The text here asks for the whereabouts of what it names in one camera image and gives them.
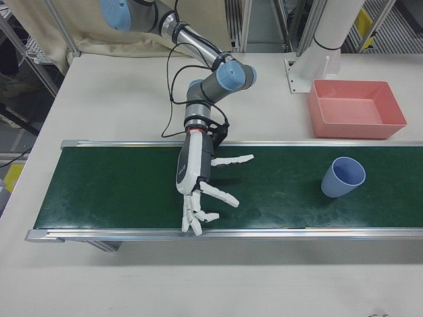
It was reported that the beige fabric curtain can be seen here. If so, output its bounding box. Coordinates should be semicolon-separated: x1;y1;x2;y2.
49;0;232;79

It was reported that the aluminium frame rack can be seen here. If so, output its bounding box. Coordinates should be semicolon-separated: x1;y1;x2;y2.
227;0;298;53

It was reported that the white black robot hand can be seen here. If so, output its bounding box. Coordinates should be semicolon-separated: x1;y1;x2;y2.
174;129;255;237

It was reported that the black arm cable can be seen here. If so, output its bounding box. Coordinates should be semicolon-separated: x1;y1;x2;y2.
161;0;231;139

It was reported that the yellow black safety marker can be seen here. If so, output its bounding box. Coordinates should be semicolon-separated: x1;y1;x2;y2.
355;6;377;53

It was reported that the white mounting bracket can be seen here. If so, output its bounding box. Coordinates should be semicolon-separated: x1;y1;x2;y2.
284;49;341;95

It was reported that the aluminium frame post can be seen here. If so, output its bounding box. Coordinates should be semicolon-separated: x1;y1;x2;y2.
42;0;82;59

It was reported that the pink plastic box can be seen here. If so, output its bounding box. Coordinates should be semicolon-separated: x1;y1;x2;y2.
307;79;407;139

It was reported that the white cylindrical column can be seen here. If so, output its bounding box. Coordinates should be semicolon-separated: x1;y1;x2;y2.
313;0;364;51

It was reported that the light blue plastic cup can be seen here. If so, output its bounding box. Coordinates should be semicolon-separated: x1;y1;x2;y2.
321;157;367;198

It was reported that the green conveyor belt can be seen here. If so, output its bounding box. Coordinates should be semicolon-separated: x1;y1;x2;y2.
25;140;423;252

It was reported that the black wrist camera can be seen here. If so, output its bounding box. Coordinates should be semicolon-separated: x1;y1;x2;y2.
208;121;231;147

